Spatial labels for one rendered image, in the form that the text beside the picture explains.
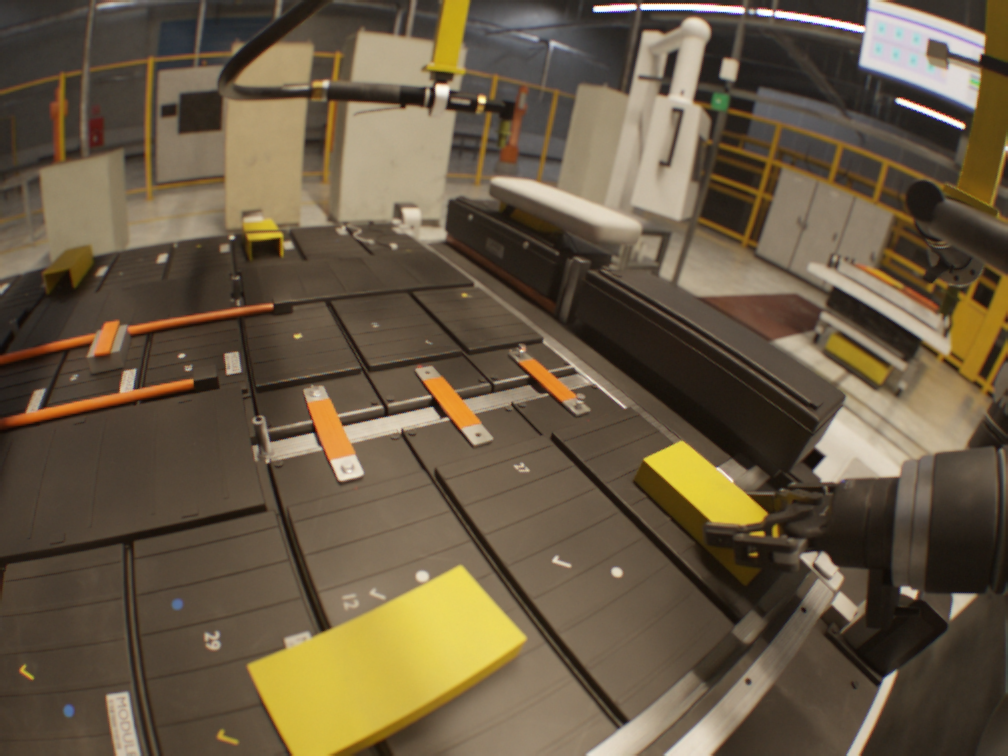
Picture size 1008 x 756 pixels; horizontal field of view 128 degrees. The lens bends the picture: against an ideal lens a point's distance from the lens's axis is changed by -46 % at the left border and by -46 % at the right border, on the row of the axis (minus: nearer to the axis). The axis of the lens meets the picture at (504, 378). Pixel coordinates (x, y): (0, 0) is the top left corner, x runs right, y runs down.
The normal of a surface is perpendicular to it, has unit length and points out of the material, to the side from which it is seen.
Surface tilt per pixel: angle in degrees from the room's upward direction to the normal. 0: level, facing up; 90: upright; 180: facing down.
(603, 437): 0
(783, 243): 90
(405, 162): 90
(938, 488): 56
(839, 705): 0
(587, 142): 90
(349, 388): 0
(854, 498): 51
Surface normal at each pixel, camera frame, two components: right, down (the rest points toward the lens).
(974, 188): -0.88, 0.11
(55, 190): 0.54, 0.53
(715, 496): 0.17, -0.83
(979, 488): -0.72, -0.61
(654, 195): -0.52, 0.38
